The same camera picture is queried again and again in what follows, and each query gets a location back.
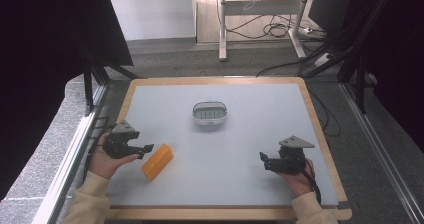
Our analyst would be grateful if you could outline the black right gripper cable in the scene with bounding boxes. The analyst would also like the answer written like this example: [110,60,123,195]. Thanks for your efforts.
[299,160,322,206]

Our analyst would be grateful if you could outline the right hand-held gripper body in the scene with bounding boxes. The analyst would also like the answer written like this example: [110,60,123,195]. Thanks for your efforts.
[263,135,316,176]

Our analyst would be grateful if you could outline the black floor cables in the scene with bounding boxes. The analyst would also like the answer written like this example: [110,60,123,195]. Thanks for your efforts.
[216,0,342,138]

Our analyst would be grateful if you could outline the black metal stand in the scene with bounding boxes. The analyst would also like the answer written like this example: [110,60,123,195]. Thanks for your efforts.
[301,0,398,115]
[78,40,144,117]

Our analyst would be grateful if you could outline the person's left hand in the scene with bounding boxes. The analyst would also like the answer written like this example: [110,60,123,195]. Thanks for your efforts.
[88,132,140,180]

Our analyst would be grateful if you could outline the orange soap bar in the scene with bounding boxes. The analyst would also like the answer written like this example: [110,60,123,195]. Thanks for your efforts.
[141,143,175,182]

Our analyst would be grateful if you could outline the white desk frame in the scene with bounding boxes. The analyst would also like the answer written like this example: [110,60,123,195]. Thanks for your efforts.
[218,0,312,62]

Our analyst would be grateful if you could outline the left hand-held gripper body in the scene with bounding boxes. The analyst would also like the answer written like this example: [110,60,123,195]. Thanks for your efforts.
[102,119,146,160]

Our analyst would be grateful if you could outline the white board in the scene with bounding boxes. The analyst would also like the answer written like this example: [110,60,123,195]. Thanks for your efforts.
[108,0,198,42]

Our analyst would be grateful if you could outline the white power strip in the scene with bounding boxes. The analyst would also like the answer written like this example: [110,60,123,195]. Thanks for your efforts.
[313,52,334,68]

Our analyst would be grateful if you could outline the white soap dish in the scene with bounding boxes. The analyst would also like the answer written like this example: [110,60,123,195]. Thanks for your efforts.
[192,100,229,126]

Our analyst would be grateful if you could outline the aluminium rail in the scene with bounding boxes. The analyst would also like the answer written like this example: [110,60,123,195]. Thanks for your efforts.
[339,82,424,224]
[31,83,111,224]

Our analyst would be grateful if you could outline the person's right hand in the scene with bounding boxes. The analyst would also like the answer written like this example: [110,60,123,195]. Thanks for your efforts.
[277,157,316,198]

